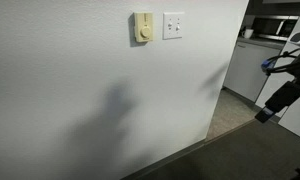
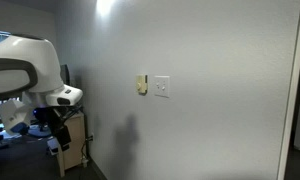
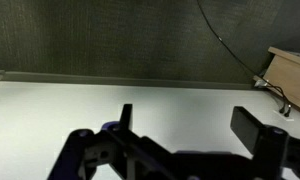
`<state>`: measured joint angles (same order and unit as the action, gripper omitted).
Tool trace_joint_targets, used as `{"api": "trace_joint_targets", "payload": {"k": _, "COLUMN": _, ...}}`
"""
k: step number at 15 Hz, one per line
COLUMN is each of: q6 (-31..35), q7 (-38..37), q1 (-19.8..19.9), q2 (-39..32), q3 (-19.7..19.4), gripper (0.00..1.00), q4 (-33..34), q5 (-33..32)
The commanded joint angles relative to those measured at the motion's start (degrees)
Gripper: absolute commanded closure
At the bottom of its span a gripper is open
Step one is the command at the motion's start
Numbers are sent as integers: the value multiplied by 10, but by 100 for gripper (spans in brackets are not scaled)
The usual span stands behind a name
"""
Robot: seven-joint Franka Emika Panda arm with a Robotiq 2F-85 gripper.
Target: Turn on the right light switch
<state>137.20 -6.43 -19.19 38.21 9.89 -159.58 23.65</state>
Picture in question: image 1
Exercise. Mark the white kitchen cabinet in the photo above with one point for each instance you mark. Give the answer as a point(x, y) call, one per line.
point(244, 75)

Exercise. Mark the white double switch plate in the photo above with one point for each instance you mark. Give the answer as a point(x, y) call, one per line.
point(177, 19)

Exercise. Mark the beige wall thermostat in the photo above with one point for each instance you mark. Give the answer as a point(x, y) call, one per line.
point(143, 26)

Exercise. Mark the grey kitchen countertop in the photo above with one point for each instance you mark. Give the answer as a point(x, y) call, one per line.
point(263, 42)

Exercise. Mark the black microwave oven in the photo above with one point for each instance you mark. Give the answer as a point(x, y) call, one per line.
point(274, 27)

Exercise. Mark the white mug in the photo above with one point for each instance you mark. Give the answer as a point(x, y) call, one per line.
point(248, 33)

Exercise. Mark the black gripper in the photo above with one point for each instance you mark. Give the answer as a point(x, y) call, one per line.
point(287, 94)

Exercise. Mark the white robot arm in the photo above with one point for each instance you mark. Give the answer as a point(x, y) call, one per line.
point(288, 62)

